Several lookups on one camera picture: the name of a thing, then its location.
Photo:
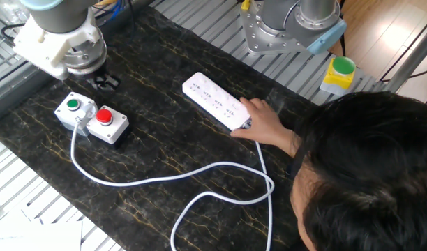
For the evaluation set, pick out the person's right hand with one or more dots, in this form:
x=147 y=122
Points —
x=266 y=125

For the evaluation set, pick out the white box with red button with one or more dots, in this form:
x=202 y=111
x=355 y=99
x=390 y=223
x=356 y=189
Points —
x=117 y=125

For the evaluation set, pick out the black marble slab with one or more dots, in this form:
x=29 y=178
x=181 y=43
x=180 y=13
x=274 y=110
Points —
x=147 y=139

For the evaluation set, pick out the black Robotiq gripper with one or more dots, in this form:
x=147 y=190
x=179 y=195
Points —
x=96 y=74

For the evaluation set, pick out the person's head black hair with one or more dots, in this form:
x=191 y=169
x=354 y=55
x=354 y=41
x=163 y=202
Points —
x=374 y=157

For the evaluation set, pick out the person's right forearm dark sleeve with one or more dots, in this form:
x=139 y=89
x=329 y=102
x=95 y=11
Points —
x=295 y=153

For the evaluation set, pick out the aluminium frame post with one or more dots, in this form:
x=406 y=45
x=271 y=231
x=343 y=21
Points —
x=409 y=59

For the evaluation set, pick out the white power strip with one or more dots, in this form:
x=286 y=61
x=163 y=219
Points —
x=210 y=94

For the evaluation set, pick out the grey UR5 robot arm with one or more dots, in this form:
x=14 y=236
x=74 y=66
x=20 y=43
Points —
x=60 y=17

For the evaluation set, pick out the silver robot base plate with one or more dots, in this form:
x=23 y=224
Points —
x=266 y=42

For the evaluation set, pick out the white box with green button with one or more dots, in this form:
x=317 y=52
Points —
x=61 y=113

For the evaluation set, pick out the clear plastic container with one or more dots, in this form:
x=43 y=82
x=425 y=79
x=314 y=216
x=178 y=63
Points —
x=6 y=10

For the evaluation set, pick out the large white paper sheet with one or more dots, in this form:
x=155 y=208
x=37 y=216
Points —
x=42 y=238

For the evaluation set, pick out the yellow box with green button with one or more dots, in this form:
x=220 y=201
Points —
x=337 y=82

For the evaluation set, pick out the grey table edge rail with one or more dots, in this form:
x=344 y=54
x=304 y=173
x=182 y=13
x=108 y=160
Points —
x=18 y=94

